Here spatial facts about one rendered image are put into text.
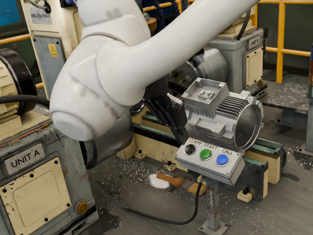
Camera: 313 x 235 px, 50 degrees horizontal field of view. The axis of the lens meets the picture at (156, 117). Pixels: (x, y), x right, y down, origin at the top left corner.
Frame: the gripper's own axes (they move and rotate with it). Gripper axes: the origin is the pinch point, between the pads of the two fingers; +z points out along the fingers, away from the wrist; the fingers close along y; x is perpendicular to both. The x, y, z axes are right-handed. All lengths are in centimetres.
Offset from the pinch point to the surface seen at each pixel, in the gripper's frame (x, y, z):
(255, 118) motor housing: -29.2, -0.9, 28.9
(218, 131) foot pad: -14.4, 2.6, 18.9
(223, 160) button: 0.2, -10.8, 7.0
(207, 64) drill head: -50, 31, 28
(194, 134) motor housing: -14.7, 14.7, 26.1
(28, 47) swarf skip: -132, 432, 130
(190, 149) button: 0.4, -0.6, 7.0
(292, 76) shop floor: -262, 107, 259
